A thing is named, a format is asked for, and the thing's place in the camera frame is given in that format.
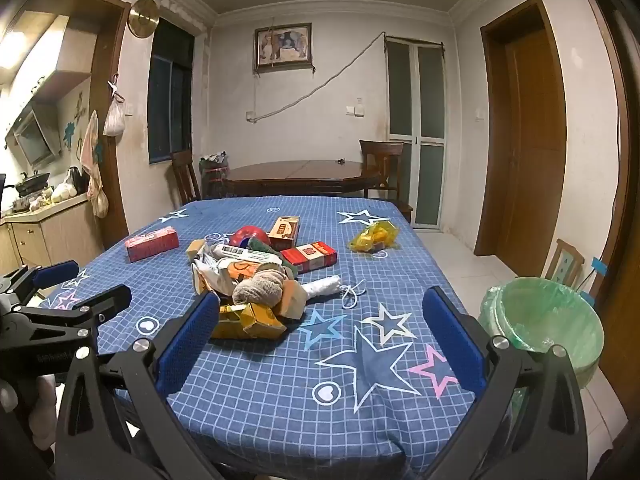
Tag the dark window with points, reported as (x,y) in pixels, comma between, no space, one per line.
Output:
(170,105)

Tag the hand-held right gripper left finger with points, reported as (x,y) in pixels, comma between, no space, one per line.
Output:
(192,337)

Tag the black wok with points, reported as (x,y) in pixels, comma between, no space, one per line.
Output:
(32,184)

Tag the wooden wall cabinet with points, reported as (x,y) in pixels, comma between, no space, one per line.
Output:
(65,55)

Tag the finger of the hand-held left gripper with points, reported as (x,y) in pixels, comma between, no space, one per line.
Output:
(100,306)
(55,271)

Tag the dark basket with items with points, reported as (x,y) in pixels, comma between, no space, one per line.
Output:
(214,170)

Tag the red paper box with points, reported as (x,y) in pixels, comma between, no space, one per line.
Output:
(150,246)

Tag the beige foam block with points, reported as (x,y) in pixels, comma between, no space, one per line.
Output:
(294,301)

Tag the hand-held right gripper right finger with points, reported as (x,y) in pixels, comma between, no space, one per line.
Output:
(452,340)

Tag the person's left hand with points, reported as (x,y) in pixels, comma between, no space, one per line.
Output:
(45,402)

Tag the small wooden chair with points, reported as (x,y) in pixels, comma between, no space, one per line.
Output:
(564,260)

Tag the orange and white packet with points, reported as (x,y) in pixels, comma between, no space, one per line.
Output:
(245,270)

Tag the frosted glass door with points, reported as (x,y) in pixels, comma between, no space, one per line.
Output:
(430,110)

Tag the red apple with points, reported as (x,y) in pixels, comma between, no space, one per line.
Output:
(250,235)

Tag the blue star tablecloth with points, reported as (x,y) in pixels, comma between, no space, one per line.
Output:
(250,385)

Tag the white bag on counter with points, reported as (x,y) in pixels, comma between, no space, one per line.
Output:
(62,191)

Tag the dark wooden dining table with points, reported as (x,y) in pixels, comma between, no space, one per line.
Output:
(300,172)

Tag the yellow plastic wrapper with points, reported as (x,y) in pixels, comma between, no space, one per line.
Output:
(372,237)

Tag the dark wooden chair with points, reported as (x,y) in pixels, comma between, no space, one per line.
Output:
(184,175)
(381,157)

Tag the silver foil packet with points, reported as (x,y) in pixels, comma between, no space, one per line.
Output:
(235,251)

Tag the yellow cardboard box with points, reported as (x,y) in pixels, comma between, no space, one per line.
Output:
(250,321)

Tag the green scouring pad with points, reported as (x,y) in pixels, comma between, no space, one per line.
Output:
(257,245)

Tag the round brass wall disc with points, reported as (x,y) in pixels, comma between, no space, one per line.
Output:
(143,17)

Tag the beige box with red print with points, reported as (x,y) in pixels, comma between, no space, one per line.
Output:
(284,230)

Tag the wooden doorway frame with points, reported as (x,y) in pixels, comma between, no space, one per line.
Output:
(107,110)

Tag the brown sock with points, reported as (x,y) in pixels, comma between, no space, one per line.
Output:
(260,287)

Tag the brown wooden door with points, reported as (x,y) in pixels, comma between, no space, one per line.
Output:
(530,150)
(617,110)

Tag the framed wall picture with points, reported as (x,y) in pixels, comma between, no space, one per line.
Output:
(282,47)

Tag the range hood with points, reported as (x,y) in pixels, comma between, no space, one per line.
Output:
(35,137)

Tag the double white wall switch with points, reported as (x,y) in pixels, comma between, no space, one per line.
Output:
(356,110)

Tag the wooden kitchen counter cabinet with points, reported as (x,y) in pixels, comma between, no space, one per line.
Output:
(55,235)

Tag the hanging pink cloth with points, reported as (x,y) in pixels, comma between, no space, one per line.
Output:
(92,160)

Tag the hanging white plastic bag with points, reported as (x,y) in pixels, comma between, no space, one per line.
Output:
(114,120)

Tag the trash bin with green bag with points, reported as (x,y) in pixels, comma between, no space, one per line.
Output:
(550,320)

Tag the red and white carton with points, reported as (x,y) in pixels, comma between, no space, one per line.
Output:
(310,256)

